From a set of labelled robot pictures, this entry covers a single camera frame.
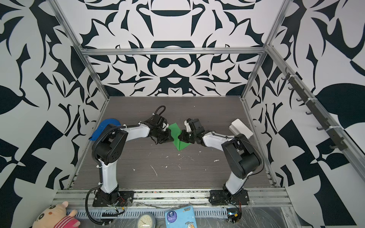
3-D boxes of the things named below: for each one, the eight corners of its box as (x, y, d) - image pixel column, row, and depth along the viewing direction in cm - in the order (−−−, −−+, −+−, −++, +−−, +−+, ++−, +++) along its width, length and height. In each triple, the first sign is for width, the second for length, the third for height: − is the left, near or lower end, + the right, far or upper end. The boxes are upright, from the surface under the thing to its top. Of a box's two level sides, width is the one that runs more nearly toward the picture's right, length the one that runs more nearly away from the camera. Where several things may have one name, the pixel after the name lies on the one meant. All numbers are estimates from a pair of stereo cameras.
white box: (227, 131, 105) (230, 123, 97) (233, 125, 108) (236, 117, 101) (245, 144, 98) (250, 137, 91) (250, 137, 101) (256, 130, 94)
